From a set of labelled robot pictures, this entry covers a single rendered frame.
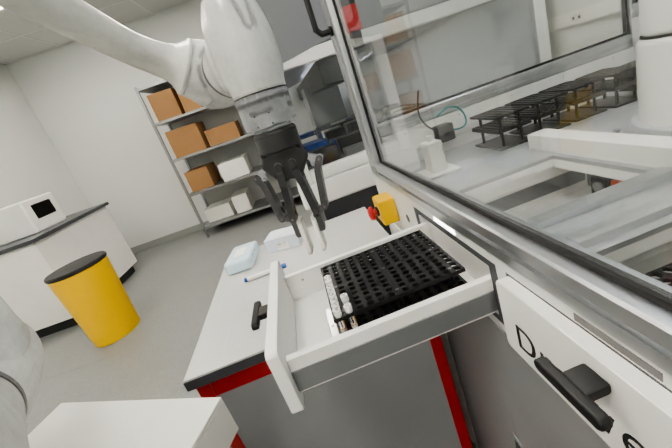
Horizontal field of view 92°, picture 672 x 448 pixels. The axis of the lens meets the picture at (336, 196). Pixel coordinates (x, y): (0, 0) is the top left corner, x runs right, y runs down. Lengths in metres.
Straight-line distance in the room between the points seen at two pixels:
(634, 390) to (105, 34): 0.73
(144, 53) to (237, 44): 0.19
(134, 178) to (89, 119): 0.91
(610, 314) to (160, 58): 0.69
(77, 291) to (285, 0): 2.49
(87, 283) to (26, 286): 1.05
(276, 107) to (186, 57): 0.20
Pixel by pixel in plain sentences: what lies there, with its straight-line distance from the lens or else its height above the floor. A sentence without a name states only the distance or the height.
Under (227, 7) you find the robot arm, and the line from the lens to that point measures 0.56.
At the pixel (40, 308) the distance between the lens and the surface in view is 4.11.
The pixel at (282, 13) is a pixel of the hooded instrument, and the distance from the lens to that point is 1.36.
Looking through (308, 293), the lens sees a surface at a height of 0.84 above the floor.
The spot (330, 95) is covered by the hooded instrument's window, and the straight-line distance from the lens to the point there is 1.36.
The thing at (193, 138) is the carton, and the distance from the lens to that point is 4.50.
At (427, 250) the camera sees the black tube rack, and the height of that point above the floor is 0.90.
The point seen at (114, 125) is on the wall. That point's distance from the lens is 5.32.
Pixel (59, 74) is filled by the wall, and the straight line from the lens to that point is 5.59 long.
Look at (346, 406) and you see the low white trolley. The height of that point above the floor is 0.51.
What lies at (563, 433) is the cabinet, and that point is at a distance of 0.62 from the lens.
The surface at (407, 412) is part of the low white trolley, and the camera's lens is 1.02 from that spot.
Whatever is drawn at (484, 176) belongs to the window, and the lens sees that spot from 0.47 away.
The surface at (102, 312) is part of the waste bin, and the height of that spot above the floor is 0.27.
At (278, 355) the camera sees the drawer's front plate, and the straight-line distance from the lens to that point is 0.49.
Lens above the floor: 1.22
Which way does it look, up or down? 17 degrees down
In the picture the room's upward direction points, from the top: 19 degrees counter-clockwise
